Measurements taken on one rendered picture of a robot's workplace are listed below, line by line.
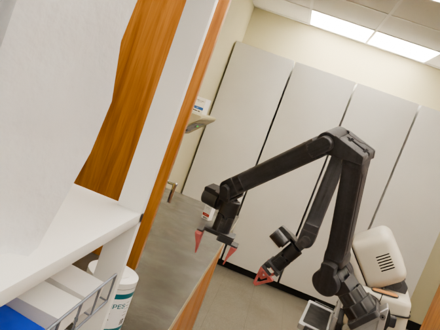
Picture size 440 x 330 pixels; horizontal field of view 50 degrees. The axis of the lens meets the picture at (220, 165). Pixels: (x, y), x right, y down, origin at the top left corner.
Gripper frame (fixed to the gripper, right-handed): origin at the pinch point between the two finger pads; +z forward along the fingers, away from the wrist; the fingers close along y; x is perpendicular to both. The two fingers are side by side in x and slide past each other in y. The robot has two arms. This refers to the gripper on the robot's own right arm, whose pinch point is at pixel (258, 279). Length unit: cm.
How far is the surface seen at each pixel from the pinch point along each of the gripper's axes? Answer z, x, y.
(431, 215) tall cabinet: -64, 68, -315
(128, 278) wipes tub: 1, -23, 71
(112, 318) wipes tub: 9, -18, 74
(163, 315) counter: 12, -11, 50
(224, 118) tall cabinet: 18, -131, -278
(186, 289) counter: 13.5, -14.1, 25.2
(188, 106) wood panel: -30, -58, 31
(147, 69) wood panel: -29, -76, 34
